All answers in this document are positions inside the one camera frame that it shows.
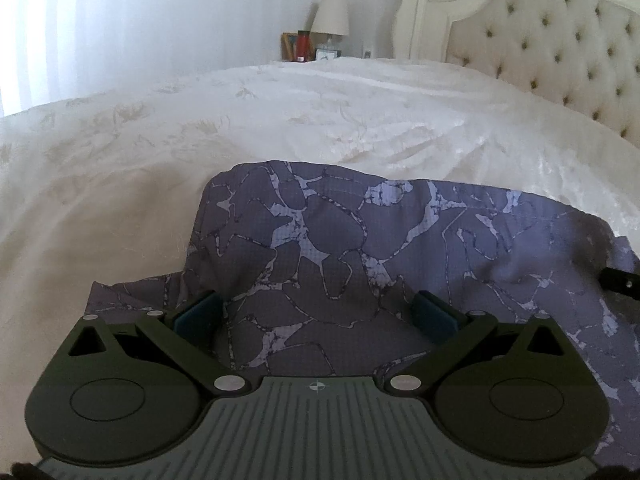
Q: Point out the red bottle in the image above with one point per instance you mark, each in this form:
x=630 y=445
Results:
x=303 y=46

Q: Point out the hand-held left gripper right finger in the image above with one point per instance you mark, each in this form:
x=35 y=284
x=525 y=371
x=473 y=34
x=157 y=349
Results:
x=434 y=319

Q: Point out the purple marble print hoodie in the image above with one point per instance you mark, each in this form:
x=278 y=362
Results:
x=360 y=240

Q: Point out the small white clock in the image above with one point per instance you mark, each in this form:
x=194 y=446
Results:
x=327 y=54

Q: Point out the white bedspread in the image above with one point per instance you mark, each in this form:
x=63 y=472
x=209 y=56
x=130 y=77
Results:
x=150 y=150

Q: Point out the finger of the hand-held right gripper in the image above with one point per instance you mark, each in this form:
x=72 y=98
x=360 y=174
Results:
x=622 y=282

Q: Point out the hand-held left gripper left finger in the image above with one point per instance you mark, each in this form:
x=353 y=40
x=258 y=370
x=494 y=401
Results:
x=196 y=316

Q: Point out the wooden picture frame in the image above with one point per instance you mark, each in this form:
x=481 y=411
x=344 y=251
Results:
x=288 y=47

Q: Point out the cream tufted headboard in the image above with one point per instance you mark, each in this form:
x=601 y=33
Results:
x=545 y=25

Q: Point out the white table lamp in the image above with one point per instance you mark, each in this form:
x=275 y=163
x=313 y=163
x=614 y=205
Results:
x=330 y=12

